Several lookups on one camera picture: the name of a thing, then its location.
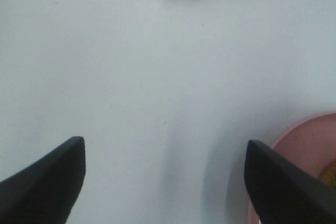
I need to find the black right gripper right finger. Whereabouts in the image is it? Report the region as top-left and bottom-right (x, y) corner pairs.
(244, 140), (335, 223)

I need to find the pink round plate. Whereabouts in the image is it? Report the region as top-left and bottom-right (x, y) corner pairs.
(247, 112), (335, 223)

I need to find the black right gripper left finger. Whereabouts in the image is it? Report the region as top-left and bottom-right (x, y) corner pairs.
(1, 136), (86, 223)

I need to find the burger with sesame-free bun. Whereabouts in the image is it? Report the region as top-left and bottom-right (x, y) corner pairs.
(319, 162), (336, 188)

